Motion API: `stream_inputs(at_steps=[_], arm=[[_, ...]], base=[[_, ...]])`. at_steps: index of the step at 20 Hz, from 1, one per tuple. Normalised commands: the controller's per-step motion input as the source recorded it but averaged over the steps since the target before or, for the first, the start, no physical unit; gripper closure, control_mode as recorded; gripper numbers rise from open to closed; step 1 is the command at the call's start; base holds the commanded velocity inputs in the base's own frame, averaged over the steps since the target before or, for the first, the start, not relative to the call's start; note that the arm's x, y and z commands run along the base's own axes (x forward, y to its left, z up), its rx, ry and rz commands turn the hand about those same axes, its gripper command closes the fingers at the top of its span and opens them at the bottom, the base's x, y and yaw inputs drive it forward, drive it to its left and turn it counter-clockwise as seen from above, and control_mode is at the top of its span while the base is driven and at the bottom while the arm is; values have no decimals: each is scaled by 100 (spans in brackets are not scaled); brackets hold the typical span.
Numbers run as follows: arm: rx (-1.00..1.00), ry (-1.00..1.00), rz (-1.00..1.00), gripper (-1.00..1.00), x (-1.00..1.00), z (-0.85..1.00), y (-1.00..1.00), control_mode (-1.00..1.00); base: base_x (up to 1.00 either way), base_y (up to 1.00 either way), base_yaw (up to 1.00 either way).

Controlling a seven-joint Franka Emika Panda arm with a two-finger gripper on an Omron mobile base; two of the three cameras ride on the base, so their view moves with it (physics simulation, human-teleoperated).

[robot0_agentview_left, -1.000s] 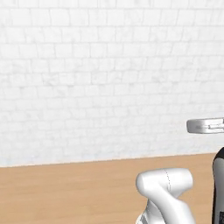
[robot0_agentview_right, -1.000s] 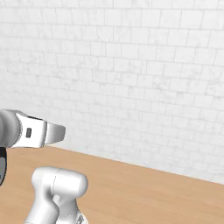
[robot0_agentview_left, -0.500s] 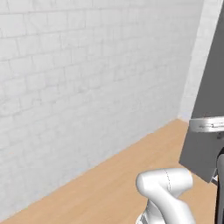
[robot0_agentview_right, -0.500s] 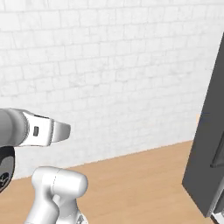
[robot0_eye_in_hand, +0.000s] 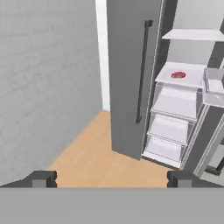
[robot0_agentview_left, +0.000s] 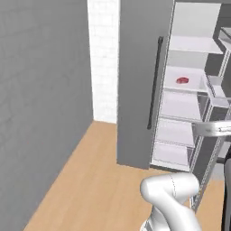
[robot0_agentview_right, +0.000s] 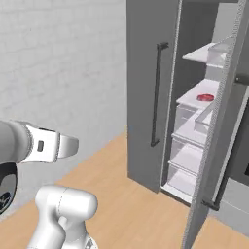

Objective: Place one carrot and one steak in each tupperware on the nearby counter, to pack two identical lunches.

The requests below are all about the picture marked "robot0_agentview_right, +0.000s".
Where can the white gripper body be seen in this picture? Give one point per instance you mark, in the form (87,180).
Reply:
(68,146)

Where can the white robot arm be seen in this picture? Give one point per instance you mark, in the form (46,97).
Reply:
(61,207)

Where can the red raw steak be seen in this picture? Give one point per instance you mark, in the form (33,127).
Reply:
(205,97)

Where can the grey closed fridge door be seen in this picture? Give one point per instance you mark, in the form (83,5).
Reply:
(139,97)

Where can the clear fridge drawer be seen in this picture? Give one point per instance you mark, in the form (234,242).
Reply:
(185,118)
(188,155)
(181,181)

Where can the white fridge shelf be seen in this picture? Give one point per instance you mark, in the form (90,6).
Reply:
(198,54)
(194,95)

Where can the grey open fridge door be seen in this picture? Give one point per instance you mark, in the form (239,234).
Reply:
(218,142)

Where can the grey fridge body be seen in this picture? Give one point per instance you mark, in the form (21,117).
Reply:
(194,19)

